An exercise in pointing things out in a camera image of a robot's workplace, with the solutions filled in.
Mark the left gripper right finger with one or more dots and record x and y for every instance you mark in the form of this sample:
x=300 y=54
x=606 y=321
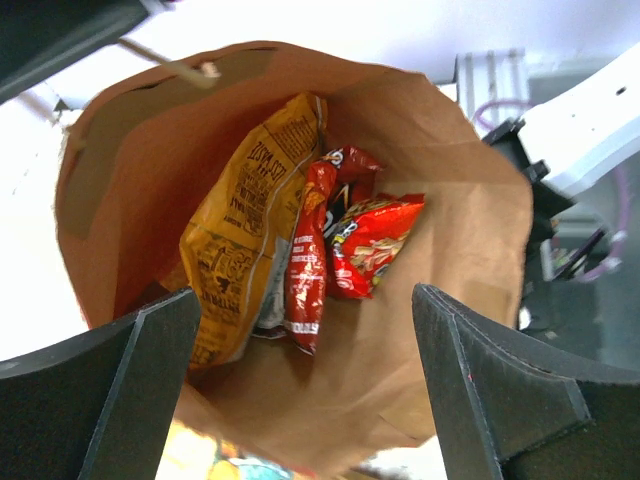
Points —
x=508 y=406

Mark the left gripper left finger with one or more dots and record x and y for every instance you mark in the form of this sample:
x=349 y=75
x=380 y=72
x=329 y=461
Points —
x=99 y=405

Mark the orange candy bag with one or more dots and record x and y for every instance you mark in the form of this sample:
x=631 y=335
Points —
x=192 y=455

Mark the orange yellow chips bag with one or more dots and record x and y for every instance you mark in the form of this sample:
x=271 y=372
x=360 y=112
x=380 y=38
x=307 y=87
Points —
x=238 y=238

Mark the red rice cracker bag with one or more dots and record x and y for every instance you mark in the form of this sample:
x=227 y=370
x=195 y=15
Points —
x=366 y=240

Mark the red Doritos bag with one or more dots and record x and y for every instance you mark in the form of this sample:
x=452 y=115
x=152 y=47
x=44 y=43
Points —
x=334 y=183

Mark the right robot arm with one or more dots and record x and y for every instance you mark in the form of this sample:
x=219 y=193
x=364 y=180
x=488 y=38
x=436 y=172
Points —
x=583 y=134

